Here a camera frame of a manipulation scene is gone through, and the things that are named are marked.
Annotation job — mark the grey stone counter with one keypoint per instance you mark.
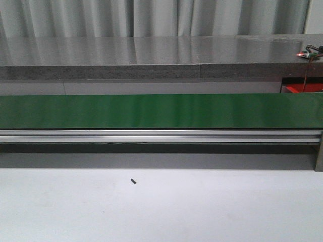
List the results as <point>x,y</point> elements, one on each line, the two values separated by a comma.
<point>90,58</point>

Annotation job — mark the grey curtain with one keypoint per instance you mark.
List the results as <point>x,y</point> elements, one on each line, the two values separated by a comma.
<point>151,18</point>

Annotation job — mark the red plastic tray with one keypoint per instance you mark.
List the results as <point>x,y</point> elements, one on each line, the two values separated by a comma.
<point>309,88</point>

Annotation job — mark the green conveyor belt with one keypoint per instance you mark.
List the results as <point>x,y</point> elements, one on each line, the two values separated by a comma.
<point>163,111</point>

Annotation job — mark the aluminium conveyor frame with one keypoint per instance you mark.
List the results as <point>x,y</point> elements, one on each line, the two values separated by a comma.
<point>172,149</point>

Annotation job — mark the small green circuit board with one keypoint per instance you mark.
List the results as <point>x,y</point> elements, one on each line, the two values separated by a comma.
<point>308,55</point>

